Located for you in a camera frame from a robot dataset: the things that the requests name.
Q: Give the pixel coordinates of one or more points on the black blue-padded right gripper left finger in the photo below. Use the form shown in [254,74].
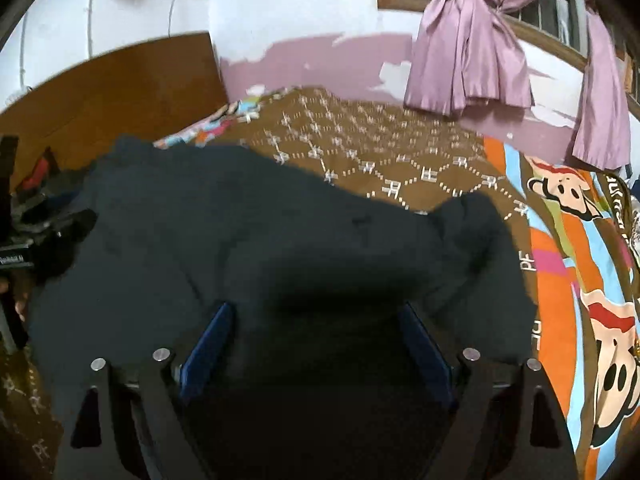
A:
[132,425]

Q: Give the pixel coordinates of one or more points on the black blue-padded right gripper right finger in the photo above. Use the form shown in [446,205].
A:
[500,421]

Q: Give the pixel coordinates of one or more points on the large black padded jacket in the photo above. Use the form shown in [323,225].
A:
[317,276]

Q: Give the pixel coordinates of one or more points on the black and red clothes pile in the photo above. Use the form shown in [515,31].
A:
[46,194]

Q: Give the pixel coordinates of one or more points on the brown wooden headboard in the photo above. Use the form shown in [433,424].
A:
[146,90]

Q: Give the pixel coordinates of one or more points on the colourful cartoon patterned bedsheet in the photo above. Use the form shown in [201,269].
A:
[570,229]

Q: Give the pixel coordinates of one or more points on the purple curtain panel at right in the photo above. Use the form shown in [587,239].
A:
[603,128]

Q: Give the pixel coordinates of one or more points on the knotted purple satin curtain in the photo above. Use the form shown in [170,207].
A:
[466,55]

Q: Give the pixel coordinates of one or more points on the wooden framed barred window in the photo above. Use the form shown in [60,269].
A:
[559,27]

